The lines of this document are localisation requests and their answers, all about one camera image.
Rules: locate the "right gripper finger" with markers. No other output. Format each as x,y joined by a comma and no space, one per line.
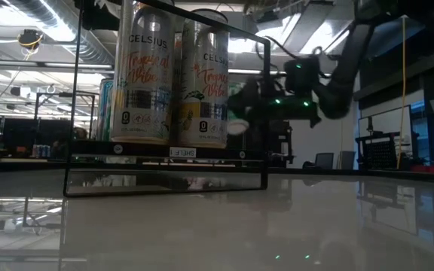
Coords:
256,101

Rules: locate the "green Sprite can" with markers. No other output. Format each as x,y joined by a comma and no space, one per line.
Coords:
106,109

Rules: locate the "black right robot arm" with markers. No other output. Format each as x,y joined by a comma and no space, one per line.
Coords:
349,75

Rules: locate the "black computer monitor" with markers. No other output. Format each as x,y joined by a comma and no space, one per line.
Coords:
279,139

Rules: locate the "black office chair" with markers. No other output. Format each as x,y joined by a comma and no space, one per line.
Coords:
324,161

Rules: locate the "long ceiling light strip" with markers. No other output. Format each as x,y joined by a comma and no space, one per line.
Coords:
51,64

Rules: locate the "black ceiling device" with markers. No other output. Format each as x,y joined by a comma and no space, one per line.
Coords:
29,38

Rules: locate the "grey office chair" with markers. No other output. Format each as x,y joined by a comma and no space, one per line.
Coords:
348,160

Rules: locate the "black mesh cart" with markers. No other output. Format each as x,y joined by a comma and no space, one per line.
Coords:
382,150

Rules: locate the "wooden tray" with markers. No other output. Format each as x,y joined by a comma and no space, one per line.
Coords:
145,151

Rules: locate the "large ribbed air duct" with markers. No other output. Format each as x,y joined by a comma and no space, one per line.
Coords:
62,22

